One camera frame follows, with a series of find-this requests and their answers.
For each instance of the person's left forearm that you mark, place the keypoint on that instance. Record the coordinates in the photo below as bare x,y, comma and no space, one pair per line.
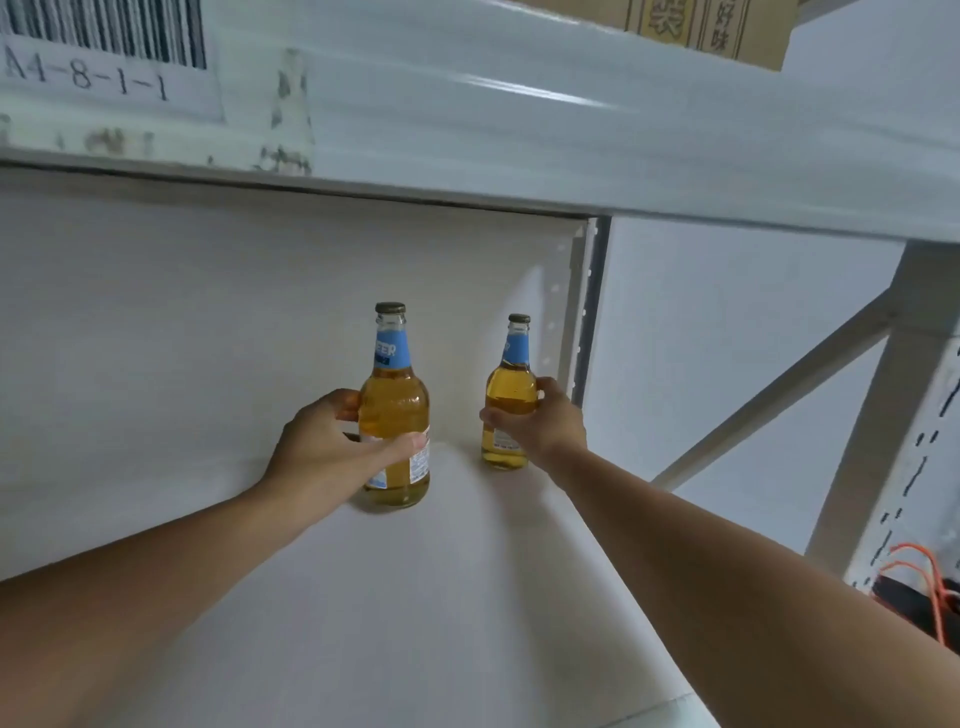
127,600

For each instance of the white barcode label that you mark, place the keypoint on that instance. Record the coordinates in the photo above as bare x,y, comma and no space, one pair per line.
112,67

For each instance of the black box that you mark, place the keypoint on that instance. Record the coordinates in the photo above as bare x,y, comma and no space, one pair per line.
904,596

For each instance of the brown cardboard box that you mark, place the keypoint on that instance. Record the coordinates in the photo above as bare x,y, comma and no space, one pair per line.
697,26

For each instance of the person's left thumb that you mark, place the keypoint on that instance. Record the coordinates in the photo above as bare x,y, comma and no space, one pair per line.
390,452

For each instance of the white metal shelf rack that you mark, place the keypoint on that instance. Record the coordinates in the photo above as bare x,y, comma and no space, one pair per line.
525,135

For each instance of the person's left hand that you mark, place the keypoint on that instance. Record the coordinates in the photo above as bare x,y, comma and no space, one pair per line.
315,457

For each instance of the person's right hand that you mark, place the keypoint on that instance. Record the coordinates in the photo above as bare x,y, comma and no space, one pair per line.
555,431

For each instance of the person's right forearm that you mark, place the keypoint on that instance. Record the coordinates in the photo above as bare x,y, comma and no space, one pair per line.
735,600

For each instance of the large amber glass beer bottle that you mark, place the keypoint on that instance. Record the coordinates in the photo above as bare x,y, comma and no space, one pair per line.
394,397

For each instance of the small amber glass beer bottle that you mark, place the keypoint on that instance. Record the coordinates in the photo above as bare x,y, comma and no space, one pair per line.
511,390

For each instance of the person's right thumb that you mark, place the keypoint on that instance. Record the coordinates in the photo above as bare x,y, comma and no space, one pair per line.
501,421

